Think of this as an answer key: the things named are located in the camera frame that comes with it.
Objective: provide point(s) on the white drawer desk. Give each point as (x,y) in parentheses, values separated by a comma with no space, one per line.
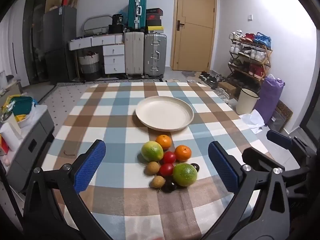
(113,55)

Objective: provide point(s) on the wooden shoe rack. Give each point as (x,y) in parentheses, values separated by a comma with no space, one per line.
(250,57)

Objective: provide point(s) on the yellow-green citrus fruit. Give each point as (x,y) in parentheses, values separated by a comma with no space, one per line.
(152,151)

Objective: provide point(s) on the green citrus fruit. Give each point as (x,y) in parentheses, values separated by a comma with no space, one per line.
(185,174)

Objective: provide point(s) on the black bag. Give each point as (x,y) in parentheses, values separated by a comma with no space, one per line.
(118,20)

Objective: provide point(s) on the white bucket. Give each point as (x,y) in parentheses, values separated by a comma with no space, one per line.
(246,102)

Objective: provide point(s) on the black white patterned rug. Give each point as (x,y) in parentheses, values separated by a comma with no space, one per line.
(65,97)

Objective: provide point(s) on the small cardboard box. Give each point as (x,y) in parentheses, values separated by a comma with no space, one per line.
(227,88)

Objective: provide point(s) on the checked tablecloth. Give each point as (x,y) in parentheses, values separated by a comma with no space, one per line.
(120,135)

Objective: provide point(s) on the small brown round fruit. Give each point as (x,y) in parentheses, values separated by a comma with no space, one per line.
(157,182)
(153,168)

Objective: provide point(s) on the teal suitcase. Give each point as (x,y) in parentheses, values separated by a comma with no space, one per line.
(137,12)

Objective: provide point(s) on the dark shoe box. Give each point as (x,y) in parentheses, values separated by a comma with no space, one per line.
(155,23)

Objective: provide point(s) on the small grey rug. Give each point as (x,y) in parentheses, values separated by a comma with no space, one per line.
(189,73)

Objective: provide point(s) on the woven laundry basket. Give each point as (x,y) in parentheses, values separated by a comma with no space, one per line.
(88,66)

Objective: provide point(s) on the tan wooden door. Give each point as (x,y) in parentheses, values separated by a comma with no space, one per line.
(197,30)

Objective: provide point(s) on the orange mandarin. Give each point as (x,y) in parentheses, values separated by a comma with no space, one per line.
(163,141)
(183,153)

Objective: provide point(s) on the beige suitcase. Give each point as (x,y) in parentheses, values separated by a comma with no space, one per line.
(134,55)

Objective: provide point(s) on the cream round plate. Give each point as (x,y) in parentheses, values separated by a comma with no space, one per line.
(163,112)

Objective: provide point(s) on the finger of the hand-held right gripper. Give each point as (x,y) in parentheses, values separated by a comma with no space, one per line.
(257,156)
(278,137)

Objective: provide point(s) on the red black shoe box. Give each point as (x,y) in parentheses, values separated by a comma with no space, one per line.
(154,17)

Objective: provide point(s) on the grey side cabinet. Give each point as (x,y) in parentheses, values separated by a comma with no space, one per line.
(32,140)

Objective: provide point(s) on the purple bag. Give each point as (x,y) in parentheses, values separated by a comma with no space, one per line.
(268,97)

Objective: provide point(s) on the silver suitcase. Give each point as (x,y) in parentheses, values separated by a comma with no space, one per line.
(155,55)

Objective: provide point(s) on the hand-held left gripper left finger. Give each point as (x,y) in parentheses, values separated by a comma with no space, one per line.
(90,166)

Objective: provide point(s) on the white crumpled paper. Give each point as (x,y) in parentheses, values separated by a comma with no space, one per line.
(253,121)

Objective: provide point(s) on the green yellow bag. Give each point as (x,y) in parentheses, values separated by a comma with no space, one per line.
(20,105)

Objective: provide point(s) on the pile of shoes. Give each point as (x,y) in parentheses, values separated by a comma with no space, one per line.
(211,78)

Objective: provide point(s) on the small dark round fruit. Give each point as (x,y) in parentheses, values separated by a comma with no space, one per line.
(195,167)
(168,187)

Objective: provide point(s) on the curved metal tube frame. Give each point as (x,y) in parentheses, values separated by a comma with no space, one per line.
(96,16)

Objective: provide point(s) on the red tomato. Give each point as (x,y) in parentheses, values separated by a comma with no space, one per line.
(169,157)
(166,170)

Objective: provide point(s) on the brown doormat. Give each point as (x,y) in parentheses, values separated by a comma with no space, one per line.
(283,113)

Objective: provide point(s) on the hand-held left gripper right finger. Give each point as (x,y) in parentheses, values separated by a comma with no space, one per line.
(223,166)

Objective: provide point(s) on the dark glass wardrobe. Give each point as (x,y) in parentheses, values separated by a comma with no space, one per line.
(33,30)

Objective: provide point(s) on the grey refrigerator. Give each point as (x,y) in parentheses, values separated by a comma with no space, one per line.
(58,45)

